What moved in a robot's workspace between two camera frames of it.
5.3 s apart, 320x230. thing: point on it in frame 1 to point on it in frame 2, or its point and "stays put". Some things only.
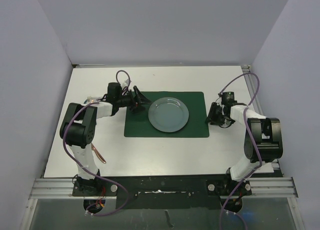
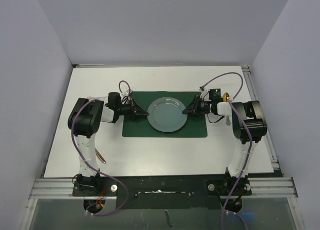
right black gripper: (212, 118) to (193, 109)
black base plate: (197, 191) stays put
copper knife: (98, 153) stays put
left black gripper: (134, 106) to (136, 110)
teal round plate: (168, 114) stays put
